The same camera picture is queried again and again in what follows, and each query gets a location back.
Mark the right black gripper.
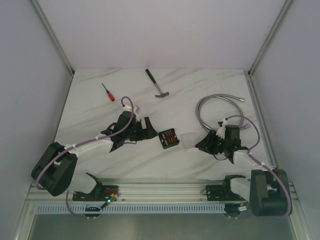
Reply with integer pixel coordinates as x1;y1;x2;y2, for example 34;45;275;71
194;130;228;156

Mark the black fuse box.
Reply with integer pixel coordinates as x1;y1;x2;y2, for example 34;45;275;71
158;128;180;150

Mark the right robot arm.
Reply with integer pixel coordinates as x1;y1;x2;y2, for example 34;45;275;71
195;125;292;218

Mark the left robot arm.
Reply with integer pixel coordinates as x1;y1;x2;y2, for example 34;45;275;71
31;111;158;201

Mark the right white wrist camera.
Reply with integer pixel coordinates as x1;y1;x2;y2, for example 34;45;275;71
216;118;228;139

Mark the black handled claw hammer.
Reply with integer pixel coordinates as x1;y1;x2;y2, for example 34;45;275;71
145;69;170;98

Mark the red handled screwdriver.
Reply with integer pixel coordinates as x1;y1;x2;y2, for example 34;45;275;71
102;83;115;102

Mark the grey flexible metal hose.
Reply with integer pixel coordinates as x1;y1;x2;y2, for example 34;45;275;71
195;93;251;132

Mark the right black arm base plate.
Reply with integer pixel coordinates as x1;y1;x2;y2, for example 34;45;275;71
205;185;246;202

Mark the aluminium mounting rail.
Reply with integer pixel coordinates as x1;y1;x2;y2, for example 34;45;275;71
24;177;299;202

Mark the right aluminium frame post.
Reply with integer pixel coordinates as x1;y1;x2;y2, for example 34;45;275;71
248;0;295;76

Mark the aluminium frame post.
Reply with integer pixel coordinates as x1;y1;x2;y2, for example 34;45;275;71
248;0;295;76
30;0;75;77

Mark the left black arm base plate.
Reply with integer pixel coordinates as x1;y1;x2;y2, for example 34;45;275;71
72;185;119;202

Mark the slotted grey cable duct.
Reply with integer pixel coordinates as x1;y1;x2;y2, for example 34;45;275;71
34;203;253;215

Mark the left aluminium frame post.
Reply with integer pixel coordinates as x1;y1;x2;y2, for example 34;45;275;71
30;0;75;77

